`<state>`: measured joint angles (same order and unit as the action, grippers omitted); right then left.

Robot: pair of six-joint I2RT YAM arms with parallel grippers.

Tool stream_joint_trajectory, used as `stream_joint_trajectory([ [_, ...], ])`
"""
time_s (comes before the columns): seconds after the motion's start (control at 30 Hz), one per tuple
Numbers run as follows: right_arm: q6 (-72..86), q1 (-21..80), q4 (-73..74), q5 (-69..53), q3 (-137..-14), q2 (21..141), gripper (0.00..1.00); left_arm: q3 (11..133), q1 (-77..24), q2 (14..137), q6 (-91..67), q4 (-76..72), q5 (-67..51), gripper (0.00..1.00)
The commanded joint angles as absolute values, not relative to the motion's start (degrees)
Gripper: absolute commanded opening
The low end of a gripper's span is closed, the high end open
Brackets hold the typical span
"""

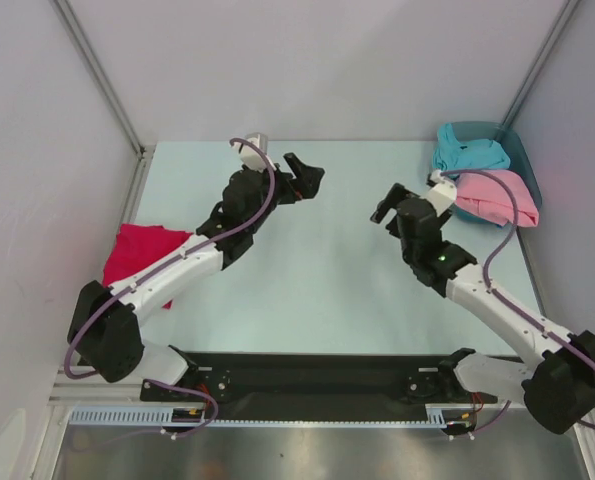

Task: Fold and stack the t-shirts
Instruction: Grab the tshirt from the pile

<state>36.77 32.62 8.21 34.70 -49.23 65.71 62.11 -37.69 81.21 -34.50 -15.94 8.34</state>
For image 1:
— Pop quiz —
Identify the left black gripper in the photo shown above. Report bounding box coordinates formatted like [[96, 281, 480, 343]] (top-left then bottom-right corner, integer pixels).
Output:
[[245, 154, 324, 235]]

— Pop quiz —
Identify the pink t shirt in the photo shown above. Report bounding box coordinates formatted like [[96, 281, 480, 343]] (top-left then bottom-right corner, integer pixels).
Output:
[[455, 170, 540, 228]]

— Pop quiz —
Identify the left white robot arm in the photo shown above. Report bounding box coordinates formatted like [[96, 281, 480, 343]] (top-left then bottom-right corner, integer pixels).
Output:
[[67, 153, 325, 400]]

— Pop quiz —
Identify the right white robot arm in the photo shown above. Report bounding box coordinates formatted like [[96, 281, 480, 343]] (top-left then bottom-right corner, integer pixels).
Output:
[[370, 181, 595, 434]]

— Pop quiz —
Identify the light blue t shirt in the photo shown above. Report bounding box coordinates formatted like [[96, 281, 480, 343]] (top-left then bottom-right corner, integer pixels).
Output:
[[431, 123, 511, 171]]

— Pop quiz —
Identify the teal plastic bin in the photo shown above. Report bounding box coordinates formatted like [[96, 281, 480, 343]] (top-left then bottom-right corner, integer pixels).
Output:
[[452, 121, 542, 210]]

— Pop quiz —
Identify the red folded t shirt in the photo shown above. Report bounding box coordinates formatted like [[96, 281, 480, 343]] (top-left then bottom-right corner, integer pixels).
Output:
[[102, 223, 192, 287]]

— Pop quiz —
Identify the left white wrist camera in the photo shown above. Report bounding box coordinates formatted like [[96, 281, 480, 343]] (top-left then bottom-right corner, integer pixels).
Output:
[[230, 132, 268, 171]]

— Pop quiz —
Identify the left aluminium frame post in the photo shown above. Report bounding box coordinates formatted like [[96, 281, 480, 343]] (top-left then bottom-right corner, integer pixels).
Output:
[[49, 0, 146, 159]]

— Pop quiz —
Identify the aluminium frame post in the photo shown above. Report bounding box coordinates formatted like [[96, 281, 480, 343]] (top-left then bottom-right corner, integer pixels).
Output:
[[501, 0, 584, 128], [49, 0, 146, 159]]

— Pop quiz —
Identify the right aluminium frame post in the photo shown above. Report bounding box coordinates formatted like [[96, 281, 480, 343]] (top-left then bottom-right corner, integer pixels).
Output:
[[501, 0, 584, 128]]

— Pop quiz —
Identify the light blue slotted cable duct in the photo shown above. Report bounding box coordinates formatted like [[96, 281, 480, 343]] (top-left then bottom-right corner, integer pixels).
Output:
[[69, 403, 451, 428]]

